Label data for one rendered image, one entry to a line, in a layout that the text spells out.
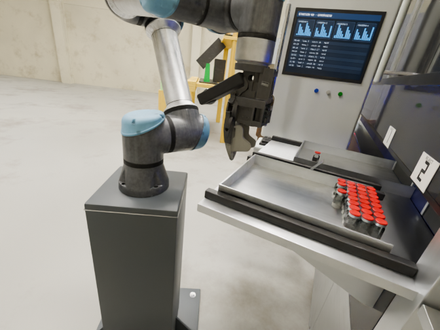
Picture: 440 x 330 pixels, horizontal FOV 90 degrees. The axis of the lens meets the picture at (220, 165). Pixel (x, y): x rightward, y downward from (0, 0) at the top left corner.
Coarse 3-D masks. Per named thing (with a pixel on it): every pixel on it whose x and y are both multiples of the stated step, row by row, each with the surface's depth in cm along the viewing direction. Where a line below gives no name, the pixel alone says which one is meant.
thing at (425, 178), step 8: (424, 152) 45; (424, 160) 44; (432, 160) 41; (416, 168) 46; (424, 168) 43; (432, 168) 40; (416, 176) 45; (424, 176) 42; (432, 176) 40; (416, 184) 44; (424, 184) 41
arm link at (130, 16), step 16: (112, 0) 58; (128, 0) 49; (144, 0) 38; (160, 0) 37; (176, 0) 37; (192, 0) 39; (208, 0) 40; (128, 16) 63; (160, 16) 40; (176, 16) 40; (192, 16) 41
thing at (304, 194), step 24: (240, 168) 61; (264, 168) 70; (288, 168) 68; (240, 192) 48; (264, 192) 56; (288, 192) 58; (312, 192) 59; (288, 216) 45; (312, 216) 43; (336, 216) 50; (360, 240) 40
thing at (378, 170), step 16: (304, 144) 96; (320, 144) 94; (304, 160) 74; (320, 160) 84; (336, 160) 86; (352, 160) 89; (368, 160) 88; (384, 160) 85; (352, 176) 68; (368, 176) 67; (384, 176) 77; (400, 192) 64
